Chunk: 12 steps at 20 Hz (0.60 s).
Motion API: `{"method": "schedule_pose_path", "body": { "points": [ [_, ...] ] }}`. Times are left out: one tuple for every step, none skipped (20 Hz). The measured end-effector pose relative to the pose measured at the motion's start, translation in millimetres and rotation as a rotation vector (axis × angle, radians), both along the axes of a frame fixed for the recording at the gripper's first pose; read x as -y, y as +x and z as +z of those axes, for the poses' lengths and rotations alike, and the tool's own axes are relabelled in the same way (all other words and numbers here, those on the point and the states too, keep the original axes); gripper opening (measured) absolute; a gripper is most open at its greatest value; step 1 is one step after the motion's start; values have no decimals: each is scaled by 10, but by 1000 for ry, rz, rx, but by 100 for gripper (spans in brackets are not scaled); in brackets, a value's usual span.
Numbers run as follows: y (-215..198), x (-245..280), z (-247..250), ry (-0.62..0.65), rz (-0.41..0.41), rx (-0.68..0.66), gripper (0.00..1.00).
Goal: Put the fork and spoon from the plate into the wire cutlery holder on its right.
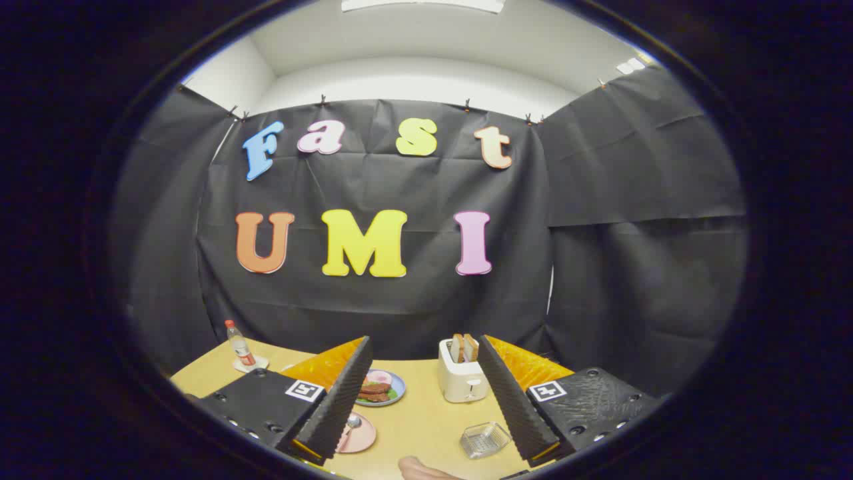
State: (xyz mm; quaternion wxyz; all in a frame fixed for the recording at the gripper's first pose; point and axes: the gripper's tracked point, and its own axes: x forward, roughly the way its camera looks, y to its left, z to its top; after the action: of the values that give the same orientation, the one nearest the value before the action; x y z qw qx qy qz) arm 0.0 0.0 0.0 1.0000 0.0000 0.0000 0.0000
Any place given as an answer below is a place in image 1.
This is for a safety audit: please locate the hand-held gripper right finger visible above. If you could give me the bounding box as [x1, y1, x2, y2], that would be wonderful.
[476, 333, 662, 467]

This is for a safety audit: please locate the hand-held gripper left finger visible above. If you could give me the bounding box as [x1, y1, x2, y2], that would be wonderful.
[197, 335, 374, 466]

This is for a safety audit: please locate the pink round plate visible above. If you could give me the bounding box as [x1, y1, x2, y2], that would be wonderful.
[335, 412, 377, 455]

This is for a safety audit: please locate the clear ribbed glass holder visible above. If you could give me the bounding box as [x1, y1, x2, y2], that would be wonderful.
[460, 421, 512, 460]

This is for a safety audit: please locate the cream white toaster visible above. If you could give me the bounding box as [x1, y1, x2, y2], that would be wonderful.
[438, 338, 490, 403]

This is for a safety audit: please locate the blue food plate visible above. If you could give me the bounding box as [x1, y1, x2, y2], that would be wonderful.
[357, 369, 407, 407]

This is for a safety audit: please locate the clear water bottle red cap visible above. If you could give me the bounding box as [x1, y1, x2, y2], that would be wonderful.
[225, 320, 257, 369]

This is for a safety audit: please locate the white ceiling light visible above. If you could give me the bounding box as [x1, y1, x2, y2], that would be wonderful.
[341, 0, 505, 14]

